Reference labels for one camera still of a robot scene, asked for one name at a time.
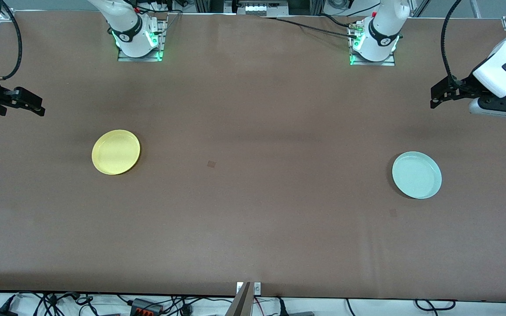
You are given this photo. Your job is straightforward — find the pale green round plate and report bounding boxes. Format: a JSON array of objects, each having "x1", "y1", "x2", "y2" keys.
[{"x1": 392, "y1": 151, "x2": 443, "y2": 200}]

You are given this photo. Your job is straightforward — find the yellow round plate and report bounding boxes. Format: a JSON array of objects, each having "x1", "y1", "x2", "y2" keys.
[{"x1": 91, "y1": 129, "x2": 141, "y2": 176}]

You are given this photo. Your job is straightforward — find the black orange power strip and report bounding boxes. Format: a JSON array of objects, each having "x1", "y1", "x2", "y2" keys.
[{"x1": 131, "y1": 298, "x2": 164, "y2": 316}]

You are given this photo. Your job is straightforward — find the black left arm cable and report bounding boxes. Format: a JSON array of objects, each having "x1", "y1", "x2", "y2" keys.
[{"x1": 441, "y1": 0, "x2": 463, "y2": 86}]

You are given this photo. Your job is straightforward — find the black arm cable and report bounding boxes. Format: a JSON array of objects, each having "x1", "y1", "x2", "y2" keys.
[
  {"x1": 0, "y1": 0, "x2": 23, "y2": 81},
  {"x1": 441, "y1": 0, "x2": 463, "y2": 86}
]

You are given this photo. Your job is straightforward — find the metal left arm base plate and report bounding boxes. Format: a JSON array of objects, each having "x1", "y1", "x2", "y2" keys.
[{"x1": 349, "y1": 21, "x2": 397, "y2": 67}]

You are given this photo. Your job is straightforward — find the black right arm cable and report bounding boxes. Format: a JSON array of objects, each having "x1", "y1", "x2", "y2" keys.
[{"x1": 0, "y1": 0, "x2": 23, "y2": 81}]

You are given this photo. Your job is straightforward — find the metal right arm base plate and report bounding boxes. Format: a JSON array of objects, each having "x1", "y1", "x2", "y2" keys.
[{"x1": 117, "y1": 19, "x2": 166, "y2": 62}]

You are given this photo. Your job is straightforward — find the black cable on table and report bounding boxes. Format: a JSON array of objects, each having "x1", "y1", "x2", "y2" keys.
[{"x1": 262, "y1": 13, "x2": 360, "y2": 39}]

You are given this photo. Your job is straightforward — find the black looped floor cable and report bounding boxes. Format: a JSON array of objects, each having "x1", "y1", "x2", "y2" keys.
[{"x1": 414, "y1": 299, "x2": 456, "y2": 312}]

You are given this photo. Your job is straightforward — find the grey metal post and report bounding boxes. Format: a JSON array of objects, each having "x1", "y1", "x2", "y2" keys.
[{"x1": 225, "y1": 282, "x2": 254, "y2": 316}]

